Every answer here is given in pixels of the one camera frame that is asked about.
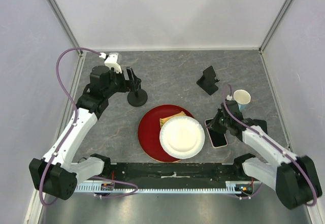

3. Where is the aluminium frame post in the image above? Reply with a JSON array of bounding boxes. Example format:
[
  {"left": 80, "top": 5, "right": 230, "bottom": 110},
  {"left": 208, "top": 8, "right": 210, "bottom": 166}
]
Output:
[
  {"left": 46, "top": 0, "right": 79, "bottom": 47},
  {"left": 258, "top": 0, "right": 294, "bottom": 55}
]

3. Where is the grey slotted cable duct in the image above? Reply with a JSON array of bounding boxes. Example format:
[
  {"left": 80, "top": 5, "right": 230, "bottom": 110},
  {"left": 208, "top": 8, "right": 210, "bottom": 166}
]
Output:
[{"left": 75, "top": 180, "right": 252, "bottom": 194}]

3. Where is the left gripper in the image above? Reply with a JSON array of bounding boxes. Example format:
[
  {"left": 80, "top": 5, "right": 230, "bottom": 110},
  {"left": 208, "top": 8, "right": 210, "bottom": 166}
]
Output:
[{"left": 104, "top": 67, "right": 141, "bottom": 98}]

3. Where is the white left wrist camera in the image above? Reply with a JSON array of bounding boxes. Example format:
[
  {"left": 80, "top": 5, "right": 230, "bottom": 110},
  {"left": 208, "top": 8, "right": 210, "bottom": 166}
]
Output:
[{"left": 99, "top": 52, "right": 122, "bottom": 74}]

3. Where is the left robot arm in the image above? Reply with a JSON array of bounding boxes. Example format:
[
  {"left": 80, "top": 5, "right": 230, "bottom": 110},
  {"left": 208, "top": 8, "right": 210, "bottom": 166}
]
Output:
[{"left": 29, "top": 66, "right": 139, "bottom": 200}]

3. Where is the right aluminium frame post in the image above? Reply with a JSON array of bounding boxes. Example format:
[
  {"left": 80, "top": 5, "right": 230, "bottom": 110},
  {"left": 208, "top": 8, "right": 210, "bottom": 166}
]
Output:
[{"left": 258, "top": 0, "right": 294, "bottom": 55}]

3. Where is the blue white paper cup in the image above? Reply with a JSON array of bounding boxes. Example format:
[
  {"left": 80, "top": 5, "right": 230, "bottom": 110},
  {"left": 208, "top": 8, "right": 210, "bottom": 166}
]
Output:
[{"left": 233, "top": 89, "right": 251, "bottom": 111}]

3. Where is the yellow sponge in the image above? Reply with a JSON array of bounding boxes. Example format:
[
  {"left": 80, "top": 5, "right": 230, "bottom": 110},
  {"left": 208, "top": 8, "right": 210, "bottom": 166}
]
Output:
[{"left": 159, "top": 111, "right": 186, "bottom": 128}]

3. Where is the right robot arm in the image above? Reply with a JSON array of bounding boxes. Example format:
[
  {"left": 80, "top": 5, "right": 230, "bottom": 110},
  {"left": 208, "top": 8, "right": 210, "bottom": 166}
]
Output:
[{"left": 206, "top": 100, "right": 322, "bottom": 209}]

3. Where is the black folding phone stand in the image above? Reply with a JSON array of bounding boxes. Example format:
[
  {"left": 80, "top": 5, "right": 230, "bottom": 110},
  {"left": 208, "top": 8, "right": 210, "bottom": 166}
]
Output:
[{"left": 196, "top": 66, "right": 220, "bottom": 95}]

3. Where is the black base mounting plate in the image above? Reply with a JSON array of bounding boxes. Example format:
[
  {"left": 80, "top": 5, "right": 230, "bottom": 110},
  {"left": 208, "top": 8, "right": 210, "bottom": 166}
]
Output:
[{"left": 100, "top": 163, "right": 251, "bottom": 188}]

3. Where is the black clamp phone stand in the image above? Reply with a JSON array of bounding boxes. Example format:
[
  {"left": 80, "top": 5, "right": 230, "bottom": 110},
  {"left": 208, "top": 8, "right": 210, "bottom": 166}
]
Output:
[{"left": 126, "top": 67, "right": 148, "bottom": 107}]

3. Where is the left aluminium frame post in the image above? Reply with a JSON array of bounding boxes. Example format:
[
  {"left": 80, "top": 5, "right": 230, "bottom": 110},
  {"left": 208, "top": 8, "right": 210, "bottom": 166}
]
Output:
[{"left": 46, "top": 0, "right": 79, "bottom": 47}]

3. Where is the pink case smartphone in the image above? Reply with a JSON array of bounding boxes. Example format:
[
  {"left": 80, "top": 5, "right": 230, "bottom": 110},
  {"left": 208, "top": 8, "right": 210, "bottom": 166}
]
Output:
[{"left": 205, "top": 119, "right": 228, "bottom": 148}]

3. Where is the red round plate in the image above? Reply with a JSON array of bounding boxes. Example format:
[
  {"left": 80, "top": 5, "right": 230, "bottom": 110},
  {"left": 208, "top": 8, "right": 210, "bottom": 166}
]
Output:
[{"left": 138, "top": 105, "right": 193, "bottom": 163}]

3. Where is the white paper plate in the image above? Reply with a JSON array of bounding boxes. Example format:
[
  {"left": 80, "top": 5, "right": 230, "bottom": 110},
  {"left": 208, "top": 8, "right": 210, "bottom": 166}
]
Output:
[{"left": 159, "top": 116, "right": 205, "bottom": 159}]

